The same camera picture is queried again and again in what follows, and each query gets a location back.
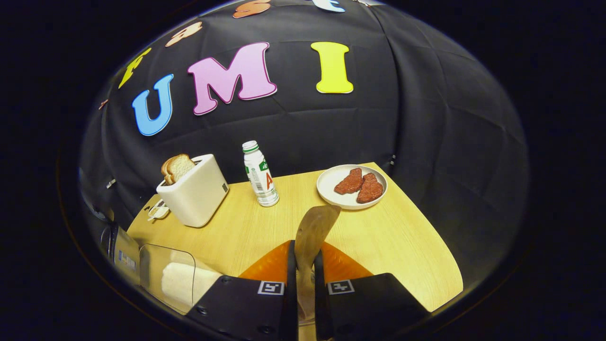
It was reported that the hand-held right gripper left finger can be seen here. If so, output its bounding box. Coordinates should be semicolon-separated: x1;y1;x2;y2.
186;240;299;341

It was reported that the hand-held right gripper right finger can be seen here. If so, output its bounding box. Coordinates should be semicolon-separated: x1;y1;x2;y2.
312;242;431;341

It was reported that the wooden spoon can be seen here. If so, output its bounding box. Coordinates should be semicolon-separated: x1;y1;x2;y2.
294;205;341;323

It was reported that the dark grey rice cooker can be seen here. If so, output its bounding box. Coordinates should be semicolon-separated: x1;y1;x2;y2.
97;220;141;286

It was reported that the clear plastic rice container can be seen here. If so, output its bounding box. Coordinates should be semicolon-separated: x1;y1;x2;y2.
139;243;223;315

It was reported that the red meat piece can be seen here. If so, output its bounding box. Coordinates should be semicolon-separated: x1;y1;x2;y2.
356;172;384;204
334;168;364;195

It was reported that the white toaster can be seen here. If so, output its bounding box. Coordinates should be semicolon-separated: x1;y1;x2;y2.
156;154;230;228

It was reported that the white round plate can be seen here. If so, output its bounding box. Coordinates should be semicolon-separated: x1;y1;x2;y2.
316;164;388;210

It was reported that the divided white seasoning dish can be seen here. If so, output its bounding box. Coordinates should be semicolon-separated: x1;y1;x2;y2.
148;199;171;221

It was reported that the white drink bottle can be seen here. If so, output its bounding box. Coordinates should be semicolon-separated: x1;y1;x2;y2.
242;140;280;207

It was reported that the toast bread slice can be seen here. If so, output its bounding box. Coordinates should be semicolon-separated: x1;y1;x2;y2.
166;154;196;184
161;159;178;185

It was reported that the black backdrop cloth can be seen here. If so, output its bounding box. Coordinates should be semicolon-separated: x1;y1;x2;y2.
78;0;530;285

